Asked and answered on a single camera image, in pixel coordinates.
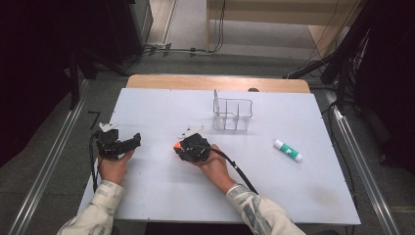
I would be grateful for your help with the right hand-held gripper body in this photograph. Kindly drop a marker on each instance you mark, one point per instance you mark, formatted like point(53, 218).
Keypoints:
point(195, 148)

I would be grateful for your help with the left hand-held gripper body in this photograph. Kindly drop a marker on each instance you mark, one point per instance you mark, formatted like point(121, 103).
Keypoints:
point(107, 145)

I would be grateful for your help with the orange highlighter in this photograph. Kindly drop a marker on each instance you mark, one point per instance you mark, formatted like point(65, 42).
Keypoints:
point(178, 146)

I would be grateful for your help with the clear plastic organizer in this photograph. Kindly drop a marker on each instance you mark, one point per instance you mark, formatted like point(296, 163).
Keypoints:
point(232, 114)

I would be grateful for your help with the person's left hand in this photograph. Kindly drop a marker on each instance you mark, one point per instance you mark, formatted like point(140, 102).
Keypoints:
point(114, 169)

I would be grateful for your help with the person's right hand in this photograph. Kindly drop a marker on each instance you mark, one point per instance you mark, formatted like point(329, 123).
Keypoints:
point(213, 166)

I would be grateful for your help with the wooden table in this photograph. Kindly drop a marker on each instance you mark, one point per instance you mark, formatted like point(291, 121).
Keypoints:
point(212, 83)

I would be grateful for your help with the white green glue stick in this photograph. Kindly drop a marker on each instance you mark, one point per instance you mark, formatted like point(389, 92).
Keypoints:
point(287, 150)

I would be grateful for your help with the white table board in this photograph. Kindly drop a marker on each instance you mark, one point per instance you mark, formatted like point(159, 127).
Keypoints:
point(293, 189)

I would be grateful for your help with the dark cabinet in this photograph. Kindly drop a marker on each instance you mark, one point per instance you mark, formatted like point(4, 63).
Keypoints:
point(133, 29)

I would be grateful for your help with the light wooden furniture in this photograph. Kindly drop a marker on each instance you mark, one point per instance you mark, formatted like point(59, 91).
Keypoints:
point(270, 13)

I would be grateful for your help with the black angled bracket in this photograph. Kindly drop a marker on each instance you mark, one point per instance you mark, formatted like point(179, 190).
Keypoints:
point(95, 118)

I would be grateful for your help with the metal floor rail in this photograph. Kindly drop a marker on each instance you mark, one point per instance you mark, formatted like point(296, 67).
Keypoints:
point(368, 182)
point(49, 156)

